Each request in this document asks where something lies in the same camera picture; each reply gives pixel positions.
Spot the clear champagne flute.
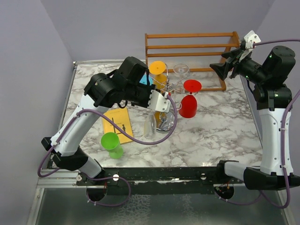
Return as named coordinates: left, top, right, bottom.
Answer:
left=143, top=112, right=157, bottom=139

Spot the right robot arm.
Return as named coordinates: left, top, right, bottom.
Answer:
left=210, top=45, right=300, bottom=190

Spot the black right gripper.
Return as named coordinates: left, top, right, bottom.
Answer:
left=210, top=47, right=269, bottom=84

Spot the wooden slatted rack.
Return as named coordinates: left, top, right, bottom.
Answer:
left=144, top=31, right=241, bottom=94

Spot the blue plastic wine glass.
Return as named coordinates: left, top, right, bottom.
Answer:
left=139, top=73, right=153, bottom=85

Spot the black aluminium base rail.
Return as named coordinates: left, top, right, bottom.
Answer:
left=37, top=166, right=284, bottom=195

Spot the red plastic wine glass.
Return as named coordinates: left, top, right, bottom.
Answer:
left=179, top=79, right=202, bottom=119

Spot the yellow plastic wine glass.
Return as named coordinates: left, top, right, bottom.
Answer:
left=149, top=61, right=167, bottom=90

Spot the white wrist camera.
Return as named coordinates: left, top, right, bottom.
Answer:
left=147, top=90, right=171, bottom=113
left=240, top=30, right=261, bottom=61

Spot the yellow book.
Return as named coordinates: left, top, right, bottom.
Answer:
left=102, top=107, right=135, bottom=144

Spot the green plastic wine glass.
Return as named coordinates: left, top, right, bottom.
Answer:
left=100, top=132, right=123, bottom=159

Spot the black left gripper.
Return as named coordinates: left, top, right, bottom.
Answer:
left=123, top=83, right=161, bottom=109

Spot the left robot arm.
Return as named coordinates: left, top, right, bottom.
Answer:
left=42, top=56, right=155, bottom=185

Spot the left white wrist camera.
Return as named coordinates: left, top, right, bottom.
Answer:
left=147, top=90, right=171, bottom=113

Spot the chrome wine glass rack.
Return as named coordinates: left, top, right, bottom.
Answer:
left=154, top=71, right=182, bottom=133

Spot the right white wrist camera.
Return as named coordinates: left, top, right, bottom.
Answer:
left=240, top=30, right=261, bottom=61

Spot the clear wine glass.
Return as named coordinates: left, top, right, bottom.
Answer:
left=173, top=63, right=190, bottom=93

